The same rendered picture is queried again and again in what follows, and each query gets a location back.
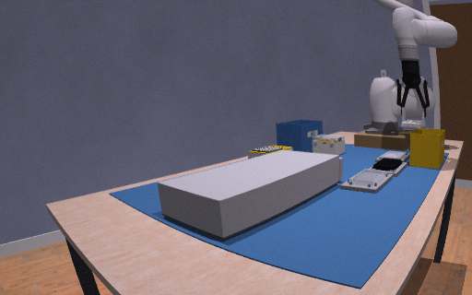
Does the blue rectangular bench mat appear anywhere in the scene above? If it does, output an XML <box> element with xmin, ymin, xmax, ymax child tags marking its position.
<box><xmin>109</xmin><ymin>144</ymin><xmax>449</xmax><ymax>289</ymax></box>

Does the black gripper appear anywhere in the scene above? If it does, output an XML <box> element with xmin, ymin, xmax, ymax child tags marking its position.
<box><xmin>396</xmin><ymin>60</ymin><xmax>430</xmax><ymax>126</ymax></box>

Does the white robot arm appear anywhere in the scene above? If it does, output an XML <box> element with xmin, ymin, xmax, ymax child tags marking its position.
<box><xmin>364</xmin><ymin>0</ymin><xmax>457</xmax><ymax>136</ymax></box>

